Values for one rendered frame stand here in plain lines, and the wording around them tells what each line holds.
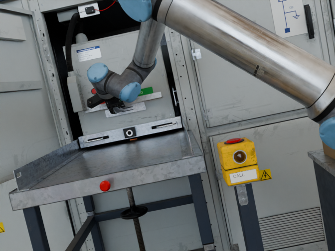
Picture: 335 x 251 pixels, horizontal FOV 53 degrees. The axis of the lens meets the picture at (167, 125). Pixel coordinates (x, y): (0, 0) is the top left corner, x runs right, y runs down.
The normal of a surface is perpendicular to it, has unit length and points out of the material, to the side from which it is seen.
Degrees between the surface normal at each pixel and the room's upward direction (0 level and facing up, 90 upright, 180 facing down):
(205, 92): 90
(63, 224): 90
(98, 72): 57
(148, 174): 90
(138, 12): 120
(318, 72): 74
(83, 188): 90
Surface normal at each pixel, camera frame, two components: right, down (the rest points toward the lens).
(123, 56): -0.01, 0.10
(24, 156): 0.92, -0.16
